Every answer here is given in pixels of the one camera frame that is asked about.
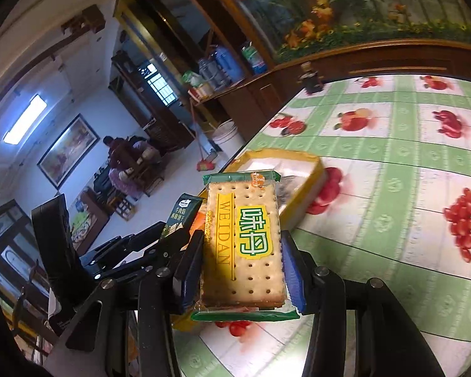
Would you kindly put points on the grey thermos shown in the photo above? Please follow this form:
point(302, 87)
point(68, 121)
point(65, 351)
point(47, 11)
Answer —
point(208, 72)

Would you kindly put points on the white plastic bucket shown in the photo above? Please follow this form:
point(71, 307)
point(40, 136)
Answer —
point(228, 137)

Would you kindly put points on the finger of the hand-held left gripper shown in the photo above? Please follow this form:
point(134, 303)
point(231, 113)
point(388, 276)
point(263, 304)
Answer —
point(125, 245)
point(153, 261)

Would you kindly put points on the glass display artificial flowers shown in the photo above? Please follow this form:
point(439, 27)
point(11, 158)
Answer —
point(369, 4)

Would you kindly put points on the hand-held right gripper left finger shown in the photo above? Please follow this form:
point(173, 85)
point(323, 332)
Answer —
point(188, 279)

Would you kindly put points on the clear packet dark snacks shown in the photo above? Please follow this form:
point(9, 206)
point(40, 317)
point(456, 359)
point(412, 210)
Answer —
point(294, 188)

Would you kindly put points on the red white carton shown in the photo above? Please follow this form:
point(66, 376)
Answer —
point(202, 90)

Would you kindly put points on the ceiling light panel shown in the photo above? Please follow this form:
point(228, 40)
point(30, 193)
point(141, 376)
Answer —
point(25, 119)

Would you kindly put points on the dark glass jar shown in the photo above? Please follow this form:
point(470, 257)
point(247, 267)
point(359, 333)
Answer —
point(312, 80)

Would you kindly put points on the dark green snack packet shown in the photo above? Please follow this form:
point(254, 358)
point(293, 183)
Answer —
point(182, 214)

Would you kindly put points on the green white bag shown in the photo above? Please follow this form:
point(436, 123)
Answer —
point(192, 78)

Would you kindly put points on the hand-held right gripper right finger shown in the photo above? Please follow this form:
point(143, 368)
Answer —
point(294, 279)

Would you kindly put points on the barred window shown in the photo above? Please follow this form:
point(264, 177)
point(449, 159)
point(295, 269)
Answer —
point(161, 90)

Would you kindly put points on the framed wall picture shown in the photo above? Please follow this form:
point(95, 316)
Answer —
point(68, 151)

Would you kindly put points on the blue thermos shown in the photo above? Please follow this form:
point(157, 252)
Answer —
point(229, 65)

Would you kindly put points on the blue label water bottle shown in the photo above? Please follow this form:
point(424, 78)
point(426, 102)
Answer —
point(254, 59)

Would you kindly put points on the wooden cabinet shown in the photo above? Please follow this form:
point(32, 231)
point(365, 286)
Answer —
point(376, 61)

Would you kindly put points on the yellow cardboard box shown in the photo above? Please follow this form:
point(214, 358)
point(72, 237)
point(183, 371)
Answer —
point(298, 188)

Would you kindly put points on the red broom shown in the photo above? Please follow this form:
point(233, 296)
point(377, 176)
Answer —
point(206, 163)

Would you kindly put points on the green label cracker packet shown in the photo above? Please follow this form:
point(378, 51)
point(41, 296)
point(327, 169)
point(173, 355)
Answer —
point(243, 243)

